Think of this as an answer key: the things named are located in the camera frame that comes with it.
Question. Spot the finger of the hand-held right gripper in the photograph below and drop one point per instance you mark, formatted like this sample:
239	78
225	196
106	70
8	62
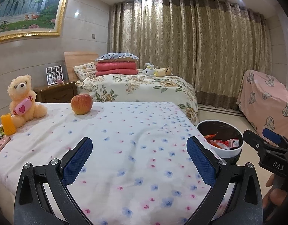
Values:
252	140
271	134

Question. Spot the white trash bin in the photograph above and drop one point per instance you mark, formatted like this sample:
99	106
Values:
228	154

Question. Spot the red paper carton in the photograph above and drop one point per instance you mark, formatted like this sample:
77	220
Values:
233	143

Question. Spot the wooden nightstand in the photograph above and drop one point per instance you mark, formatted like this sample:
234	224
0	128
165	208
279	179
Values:
55	93

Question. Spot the yellow plush toy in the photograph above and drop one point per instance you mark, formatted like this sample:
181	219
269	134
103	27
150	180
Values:
164	71

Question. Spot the wooden headboard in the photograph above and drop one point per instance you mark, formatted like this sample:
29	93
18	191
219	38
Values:
76	58

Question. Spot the small pink box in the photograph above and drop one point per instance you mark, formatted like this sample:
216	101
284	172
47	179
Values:
60	81

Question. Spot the cream teddy bear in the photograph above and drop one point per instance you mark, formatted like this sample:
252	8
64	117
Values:
20	86

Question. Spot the floral bed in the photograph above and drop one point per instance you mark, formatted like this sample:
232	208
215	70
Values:
134	86

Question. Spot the photo collage frame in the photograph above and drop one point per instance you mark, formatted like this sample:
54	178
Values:
54	73

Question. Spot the red apple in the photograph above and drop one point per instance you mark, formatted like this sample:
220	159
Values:
81	104

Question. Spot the blue dotted pillow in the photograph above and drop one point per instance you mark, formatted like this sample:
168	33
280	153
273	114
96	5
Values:
116	56

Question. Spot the person's right hand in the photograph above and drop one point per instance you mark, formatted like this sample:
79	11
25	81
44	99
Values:
278	195

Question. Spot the pink patterned box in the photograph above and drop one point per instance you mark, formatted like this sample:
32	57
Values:
1	144

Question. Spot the folded pink quilt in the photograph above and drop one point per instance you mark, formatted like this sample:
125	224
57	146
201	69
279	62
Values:
116	69

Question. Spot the white rabbit plush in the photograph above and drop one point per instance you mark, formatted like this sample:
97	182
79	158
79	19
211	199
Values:
149	71

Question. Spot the gold framed landscape painting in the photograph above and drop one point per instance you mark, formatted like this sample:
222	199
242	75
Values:
24	4

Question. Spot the beige patterned curtain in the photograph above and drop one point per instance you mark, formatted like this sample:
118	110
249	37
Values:
181	51

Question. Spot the pink heart print cloth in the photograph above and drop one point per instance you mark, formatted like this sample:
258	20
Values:
263	93

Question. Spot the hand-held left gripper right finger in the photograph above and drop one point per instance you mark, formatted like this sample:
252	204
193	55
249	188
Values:
201	160

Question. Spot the floral pillow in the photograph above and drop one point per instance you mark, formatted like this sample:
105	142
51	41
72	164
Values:
84	71

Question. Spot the flower-dotted white blanket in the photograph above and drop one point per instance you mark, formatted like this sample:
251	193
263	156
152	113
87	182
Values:
134	133

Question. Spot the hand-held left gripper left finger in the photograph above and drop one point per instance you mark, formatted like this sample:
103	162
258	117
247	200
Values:
78	161

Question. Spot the pink red packet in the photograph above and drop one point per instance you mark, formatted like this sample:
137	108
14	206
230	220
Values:
217	144

